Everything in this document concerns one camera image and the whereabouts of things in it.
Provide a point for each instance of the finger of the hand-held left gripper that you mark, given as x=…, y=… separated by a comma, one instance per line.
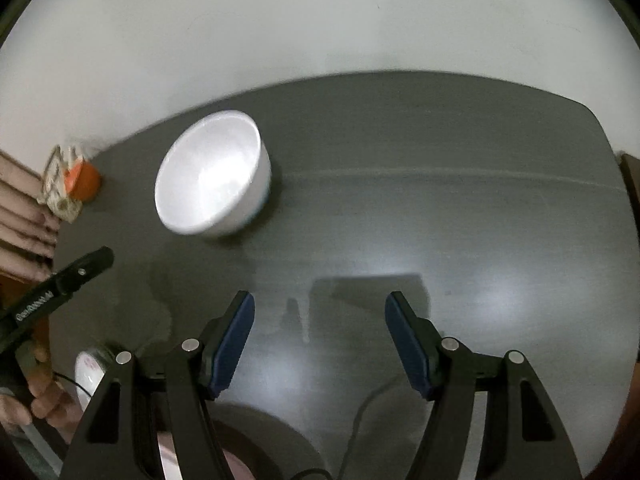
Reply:
x=85, y=270

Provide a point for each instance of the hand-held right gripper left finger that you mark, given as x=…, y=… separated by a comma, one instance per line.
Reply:
x=235, y=345

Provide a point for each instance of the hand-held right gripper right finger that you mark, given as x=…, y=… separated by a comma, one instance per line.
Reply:
x=407, y=345

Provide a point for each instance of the white plate with rose print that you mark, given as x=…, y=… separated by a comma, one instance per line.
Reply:
x=90, y=367

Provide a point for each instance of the white bowl with blue base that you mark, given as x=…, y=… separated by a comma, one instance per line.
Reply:
x=210, y=170

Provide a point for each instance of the person's left hand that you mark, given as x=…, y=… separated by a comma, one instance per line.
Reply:
x=55, y=405

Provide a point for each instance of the floral ceramic teapot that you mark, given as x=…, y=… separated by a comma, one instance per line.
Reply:
x=62, y=205

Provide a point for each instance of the beige patterned curtain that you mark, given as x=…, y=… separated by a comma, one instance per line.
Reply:
x=20, y=220

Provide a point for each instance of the orange cup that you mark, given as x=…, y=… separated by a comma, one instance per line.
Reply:
x=85, y=180

